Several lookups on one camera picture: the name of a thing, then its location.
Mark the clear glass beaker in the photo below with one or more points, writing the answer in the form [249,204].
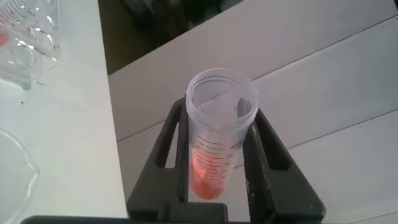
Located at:
[15,174]

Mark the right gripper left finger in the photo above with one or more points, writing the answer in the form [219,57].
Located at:
[164,183]

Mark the clear plastic test tube rack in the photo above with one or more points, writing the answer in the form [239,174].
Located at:
[34,40]

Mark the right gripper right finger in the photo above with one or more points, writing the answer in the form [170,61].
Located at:
[273,186]

